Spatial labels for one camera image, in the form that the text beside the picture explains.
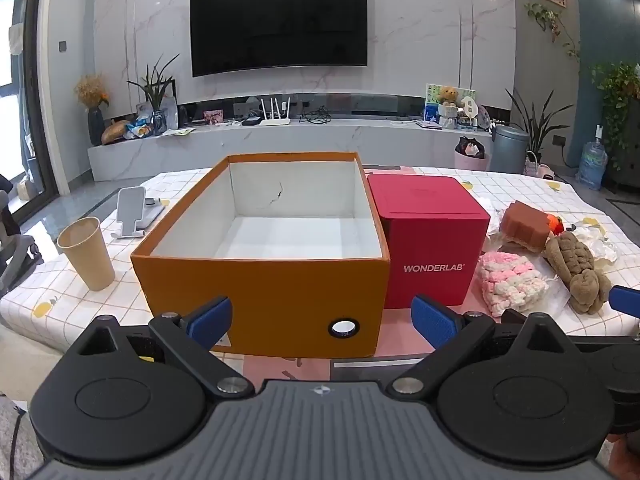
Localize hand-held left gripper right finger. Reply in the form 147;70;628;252
387;295;581;401

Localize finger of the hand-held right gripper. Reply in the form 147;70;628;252
607;285;640;320
501;308;640;346

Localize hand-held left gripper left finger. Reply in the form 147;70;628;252
75;296;256;401

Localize pink white knit cloth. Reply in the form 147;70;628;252
475;252;550;318

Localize orange cardboard box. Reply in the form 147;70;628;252
131;152;391;359

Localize brown plush knit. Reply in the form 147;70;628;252
543;231;612;315

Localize white bagged cloth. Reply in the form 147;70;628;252
565;217;618;263

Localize brown sponge block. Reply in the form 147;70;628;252
500;201;553;253

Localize red box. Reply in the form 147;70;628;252
366;172;491;309

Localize dark cabinet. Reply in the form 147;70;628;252
605;110;640;193

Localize beige paper cup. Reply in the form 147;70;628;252
56;216;116;292

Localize grey phone stand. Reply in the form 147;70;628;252
111;186;166;240

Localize blue water bottle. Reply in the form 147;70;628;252
576;141;608;191

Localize small pink appliance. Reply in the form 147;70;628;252
524;152;556;178

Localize pink waste bin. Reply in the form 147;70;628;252
454;136;490;173

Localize grey trash can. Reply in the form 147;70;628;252
490;125;530;176

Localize lemon print checked tablecloth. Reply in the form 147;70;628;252
0;165;640;361

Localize long leaf potted plant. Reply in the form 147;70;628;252
505;89;573;161

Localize marble television cabinet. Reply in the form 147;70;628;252
87;92;496;182

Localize blue snack packets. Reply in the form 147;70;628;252
125;115;153;139

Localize grey stroller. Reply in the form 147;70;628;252
0;175;43;301

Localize white router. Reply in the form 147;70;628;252
258;97;292;126

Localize brown round ornament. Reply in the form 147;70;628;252
101;121;133;146

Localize white packet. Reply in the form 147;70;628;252
160;95;178;131

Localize leafy green plant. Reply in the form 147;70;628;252
590;62;640;171

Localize dark vase with dried flowers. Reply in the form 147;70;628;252
75;74;110;147

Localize green picture board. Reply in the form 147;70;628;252
425;83;477;123

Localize teddy bear in white wrap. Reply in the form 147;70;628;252
437;86;461;129

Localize green plant in glass vase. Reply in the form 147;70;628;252
126;54;181;136

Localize hanging vine plant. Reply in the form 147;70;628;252
525;2;581;61

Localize sliding glass door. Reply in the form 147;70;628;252
0;0;56;206

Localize black wall television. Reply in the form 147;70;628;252
190;0;368;77

